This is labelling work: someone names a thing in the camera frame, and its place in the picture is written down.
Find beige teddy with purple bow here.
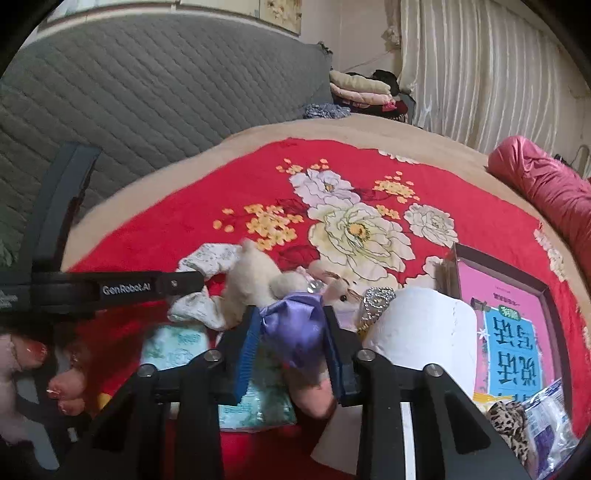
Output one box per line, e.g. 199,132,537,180
221,239,362,420

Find white floral scrunchie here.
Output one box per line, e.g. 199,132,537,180
167,243,242,332

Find green flower tissue pack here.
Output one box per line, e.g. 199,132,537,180
140,322,297,433

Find white toilet paper roll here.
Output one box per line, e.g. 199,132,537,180
309,286,479,476

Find leopard print scrunchie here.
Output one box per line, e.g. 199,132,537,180
486,401,529,466

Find left hand painted nails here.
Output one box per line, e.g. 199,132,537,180
1,332,91,444

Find red floral blanket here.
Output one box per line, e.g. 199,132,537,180
68,137,591,480

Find dark tray with pink book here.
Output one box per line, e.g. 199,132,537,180
441,244,572,413

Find grey quilted headboard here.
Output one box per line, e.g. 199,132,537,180
1,13,332,258

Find beige bed cover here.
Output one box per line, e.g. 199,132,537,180
59,112,591,296

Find blue patterned cloth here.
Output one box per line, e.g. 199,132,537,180
304,103,351,119

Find stack of folded clothes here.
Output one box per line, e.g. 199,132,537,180
329,69,416,123

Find pink rolled duvet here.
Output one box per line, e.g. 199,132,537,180
487,136,590,285

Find white curtain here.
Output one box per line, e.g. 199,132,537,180
399,1,586,158

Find wall painting panels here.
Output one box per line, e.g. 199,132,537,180
178,0,301,35

